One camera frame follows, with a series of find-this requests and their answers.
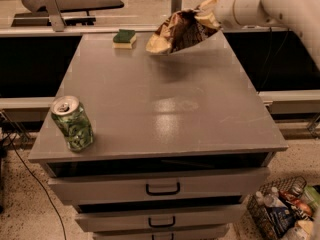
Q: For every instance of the brown chip bag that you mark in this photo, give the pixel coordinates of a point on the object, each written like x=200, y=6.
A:
x=184, y=29

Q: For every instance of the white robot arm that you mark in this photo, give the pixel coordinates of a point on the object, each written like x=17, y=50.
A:
x=300, y=16

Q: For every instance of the green and yellow sponge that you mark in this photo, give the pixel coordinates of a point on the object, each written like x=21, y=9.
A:
x=124, y=39

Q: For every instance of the blue snack bag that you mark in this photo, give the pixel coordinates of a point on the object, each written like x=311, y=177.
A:
x=281, y=218

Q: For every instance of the red snack bag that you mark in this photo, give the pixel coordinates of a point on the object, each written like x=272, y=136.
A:
x=296, y=201

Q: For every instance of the green snack bag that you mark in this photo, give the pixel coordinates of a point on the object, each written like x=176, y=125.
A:
x=311, y=197

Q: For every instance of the grey drawer cabinet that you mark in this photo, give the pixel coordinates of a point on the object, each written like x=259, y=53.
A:
x=188, y=111

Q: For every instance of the green soda can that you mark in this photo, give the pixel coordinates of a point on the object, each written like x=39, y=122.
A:
x=69, y=115

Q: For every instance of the top grey drawer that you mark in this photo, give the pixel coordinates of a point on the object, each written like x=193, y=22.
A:
x=165, y=186

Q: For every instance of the grey drawer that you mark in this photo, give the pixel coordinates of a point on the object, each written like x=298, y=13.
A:
x=170, y=218
x=165, y=186
x=202, y=233

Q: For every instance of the middle grey drawer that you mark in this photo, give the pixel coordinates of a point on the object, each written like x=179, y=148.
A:
x=170, y=218

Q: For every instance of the bottom grey drawer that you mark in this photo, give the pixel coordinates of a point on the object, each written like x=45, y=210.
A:
x=202, y=233

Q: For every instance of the dark bench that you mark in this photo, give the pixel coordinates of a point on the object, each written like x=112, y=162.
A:
x=38, y=15

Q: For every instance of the clear water bottle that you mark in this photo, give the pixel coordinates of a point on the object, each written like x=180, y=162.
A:
x=270, y=199

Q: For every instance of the left metal bracket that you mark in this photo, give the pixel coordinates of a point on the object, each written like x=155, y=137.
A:
x=55, y=17

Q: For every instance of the wire basket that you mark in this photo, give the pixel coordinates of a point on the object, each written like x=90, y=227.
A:
x=259, y=213

